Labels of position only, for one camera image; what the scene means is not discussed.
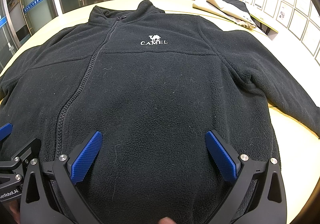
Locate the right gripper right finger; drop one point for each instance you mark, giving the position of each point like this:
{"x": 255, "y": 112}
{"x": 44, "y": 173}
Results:
{"x": 268, "y": 201}

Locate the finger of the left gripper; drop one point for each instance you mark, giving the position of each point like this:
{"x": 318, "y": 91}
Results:
{"x": 5, "y": 131}

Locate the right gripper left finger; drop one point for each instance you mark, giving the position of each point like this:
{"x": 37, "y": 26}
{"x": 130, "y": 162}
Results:
{"x": 67, "y": 171}

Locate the black Camel fleece jacket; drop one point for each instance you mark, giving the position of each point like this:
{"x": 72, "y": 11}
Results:
{"x": 153, "y": 84}

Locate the person's right hand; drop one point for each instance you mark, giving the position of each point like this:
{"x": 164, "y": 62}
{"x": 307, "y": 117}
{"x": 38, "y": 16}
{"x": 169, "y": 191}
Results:
{"x": 166, "y": 220}

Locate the yellow side table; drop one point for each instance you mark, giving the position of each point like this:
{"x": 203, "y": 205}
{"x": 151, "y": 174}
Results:
{"x": 264, "y": 22}

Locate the dark garment on pile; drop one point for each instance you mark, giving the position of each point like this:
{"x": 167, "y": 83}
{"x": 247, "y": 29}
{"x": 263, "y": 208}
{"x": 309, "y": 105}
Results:
{"x": 240, "y": 5}

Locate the beige folded cloth pile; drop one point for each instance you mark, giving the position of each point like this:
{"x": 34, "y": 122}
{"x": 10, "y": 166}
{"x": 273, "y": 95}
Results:
{"x": 227, "y": 11}

